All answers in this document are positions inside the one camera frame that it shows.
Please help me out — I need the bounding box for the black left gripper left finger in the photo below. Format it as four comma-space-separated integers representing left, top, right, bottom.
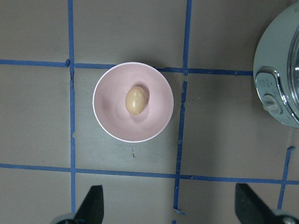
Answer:
74, 185, 104, 224

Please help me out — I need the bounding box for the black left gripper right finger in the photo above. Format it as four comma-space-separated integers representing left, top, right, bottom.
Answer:
235, 183, 276, 224

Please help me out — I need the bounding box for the beige egg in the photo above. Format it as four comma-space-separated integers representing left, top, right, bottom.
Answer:
125, 86, 147, 115

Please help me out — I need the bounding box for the glass pot lid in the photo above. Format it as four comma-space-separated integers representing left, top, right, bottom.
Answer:
287, 28, 299, 111

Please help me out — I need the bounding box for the pale green cooking pot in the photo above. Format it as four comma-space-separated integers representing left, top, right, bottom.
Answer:
253, 2, 299, 128

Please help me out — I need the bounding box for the pink plastic bowl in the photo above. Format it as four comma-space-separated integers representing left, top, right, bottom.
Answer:
93, 62, 174, 143

